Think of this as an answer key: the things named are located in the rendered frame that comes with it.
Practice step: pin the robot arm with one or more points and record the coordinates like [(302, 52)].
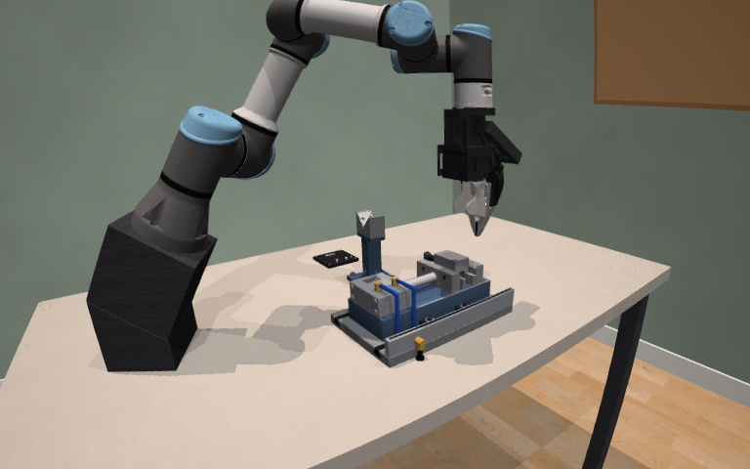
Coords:
[(209, 144)]

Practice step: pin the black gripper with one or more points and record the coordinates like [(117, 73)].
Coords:
[(478, 159)]

